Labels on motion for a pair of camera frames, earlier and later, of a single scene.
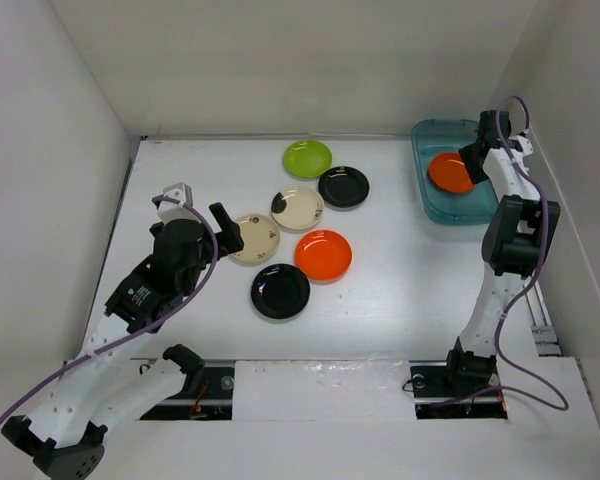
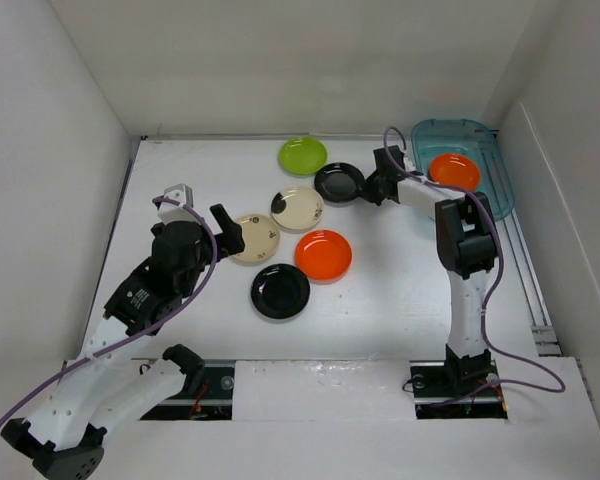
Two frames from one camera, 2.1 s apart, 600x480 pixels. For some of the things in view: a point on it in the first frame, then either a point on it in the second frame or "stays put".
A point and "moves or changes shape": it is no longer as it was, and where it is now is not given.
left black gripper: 229,235 stays put
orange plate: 323,256 stays put
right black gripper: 477,174 -> 369,192
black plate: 280,291 stays put
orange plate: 448,171 stays put
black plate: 343,187 moves or changes shape
